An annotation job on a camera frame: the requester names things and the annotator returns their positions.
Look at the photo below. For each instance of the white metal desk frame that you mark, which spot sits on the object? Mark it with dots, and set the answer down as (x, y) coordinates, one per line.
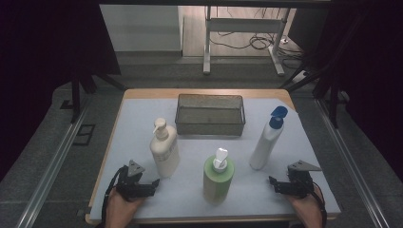
(244, 25)

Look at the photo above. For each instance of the black overhead beam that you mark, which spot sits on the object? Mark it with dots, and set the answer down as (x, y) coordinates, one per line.
(215, 2)

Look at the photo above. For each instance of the person's left hand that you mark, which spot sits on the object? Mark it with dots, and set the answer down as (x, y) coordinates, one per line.
(120, 212)

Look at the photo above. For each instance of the person's right hand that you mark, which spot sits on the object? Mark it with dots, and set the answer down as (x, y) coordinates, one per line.
(309, 210)

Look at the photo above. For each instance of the cream pump bottle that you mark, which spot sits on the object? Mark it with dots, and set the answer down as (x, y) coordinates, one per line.
(164, 155)

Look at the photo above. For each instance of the aluminium rail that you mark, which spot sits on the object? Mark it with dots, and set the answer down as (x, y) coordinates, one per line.
(351, 164)
(50, 171)

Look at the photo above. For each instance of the green pump bottle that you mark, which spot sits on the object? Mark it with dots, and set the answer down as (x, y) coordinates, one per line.
(218, 180)

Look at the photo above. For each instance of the dark metal mesh basket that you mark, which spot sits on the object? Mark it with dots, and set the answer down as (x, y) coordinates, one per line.
(209, 118)

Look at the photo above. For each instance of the white bottle with blue cap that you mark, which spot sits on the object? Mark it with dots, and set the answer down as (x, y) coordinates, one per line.
(266, 145)

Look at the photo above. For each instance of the black stand legs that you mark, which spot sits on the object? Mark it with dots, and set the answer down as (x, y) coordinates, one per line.
(76, 101)
(332, 104)

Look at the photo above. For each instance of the black floor plate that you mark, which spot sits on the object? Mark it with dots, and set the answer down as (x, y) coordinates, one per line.
(66, 104)

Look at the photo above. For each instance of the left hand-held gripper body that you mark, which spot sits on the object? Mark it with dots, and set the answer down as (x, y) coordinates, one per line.
(133, 186)

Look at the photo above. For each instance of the black curtain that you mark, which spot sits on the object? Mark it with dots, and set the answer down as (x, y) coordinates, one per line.
(374, 63)
(38, 63)

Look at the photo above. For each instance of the white panel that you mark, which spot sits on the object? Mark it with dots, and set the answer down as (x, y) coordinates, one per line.
(142, 28)

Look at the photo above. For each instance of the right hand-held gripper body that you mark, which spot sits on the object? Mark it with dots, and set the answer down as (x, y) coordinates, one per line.
(297, 185)

